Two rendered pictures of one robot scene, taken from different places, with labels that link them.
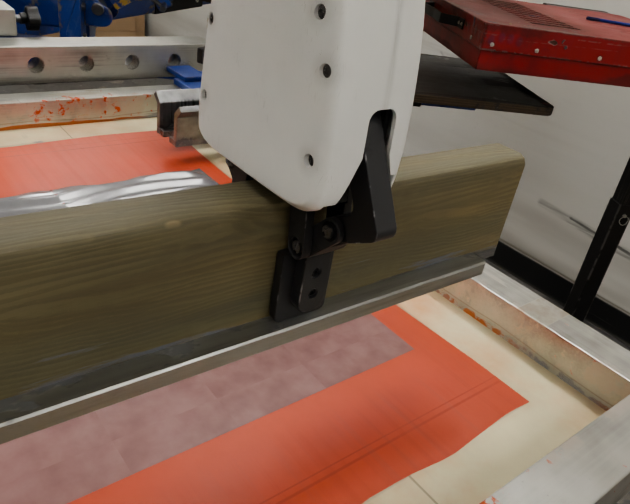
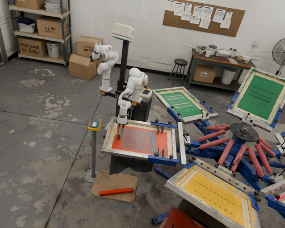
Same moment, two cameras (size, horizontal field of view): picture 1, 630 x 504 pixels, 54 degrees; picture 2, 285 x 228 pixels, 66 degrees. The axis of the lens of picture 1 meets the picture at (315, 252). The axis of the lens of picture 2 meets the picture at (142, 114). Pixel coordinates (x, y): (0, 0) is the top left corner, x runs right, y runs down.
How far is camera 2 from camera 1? 247 cm
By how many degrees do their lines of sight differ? 99
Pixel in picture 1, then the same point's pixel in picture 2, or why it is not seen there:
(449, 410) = (114, 144)
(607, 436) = (105, 143)
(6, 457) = (128, 130)
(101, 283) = not seen: hidden behind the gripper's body
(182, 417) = (125, 135)
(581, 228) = not seen: outside the picture
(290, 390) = (122, 140)
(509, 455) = (110, 144)
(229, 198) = not seen: hidden behind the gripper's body
